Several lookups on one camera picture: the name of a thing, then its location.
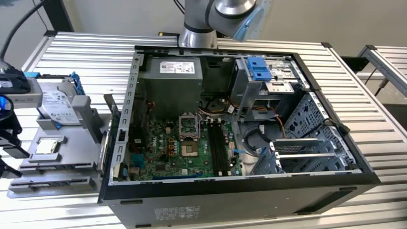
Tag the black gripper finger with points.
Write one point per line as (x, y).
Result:
(9, 169)
(17, 151)

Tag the dark RAM stick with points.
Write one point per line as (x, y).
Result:
(51, 184)
(55, 169)

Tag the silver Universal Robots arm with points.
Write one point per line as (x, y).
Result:
(203, 19)

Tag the silver CPU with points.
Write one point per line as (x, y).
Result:
(47, 146)

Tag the grey parts rack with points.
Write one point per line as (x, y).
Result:
(72, 152)

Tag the silver disk in blue carrier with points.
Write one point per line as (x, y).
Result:
(60, 105)

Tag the green graphics card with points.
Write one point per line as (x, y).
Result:
(115, 119)

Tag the blue board connector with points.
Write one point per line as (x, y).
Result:
(137, 159)

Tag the green motherboard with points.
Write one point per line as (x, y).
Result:
(165, 164)

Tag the blue expansion slot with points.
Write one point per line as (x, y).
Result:
(177, 176)

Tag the grey power supply unit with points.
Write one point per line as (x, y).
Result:
(171, 95)

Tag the CPU socket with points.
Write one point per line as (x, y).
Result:
(191, 149)

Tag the black open PC case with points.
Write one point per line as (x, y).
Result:
(221, 202)

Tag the blue drive bay latch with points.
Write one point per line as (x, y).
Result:
(257, 69)

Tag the perforated silver slot cover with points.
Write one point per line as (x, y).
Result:
(295, 143)

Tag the plain silver slot cover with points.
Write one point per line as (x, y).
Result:
(304, 155)

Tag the aluminium slat side table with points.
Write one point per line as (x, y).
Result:
(391, 62)

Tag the black vertical post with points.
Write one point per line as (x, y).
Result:
(59, 14)

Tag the black bracket box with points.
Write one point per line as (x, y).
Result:
(352, 63)

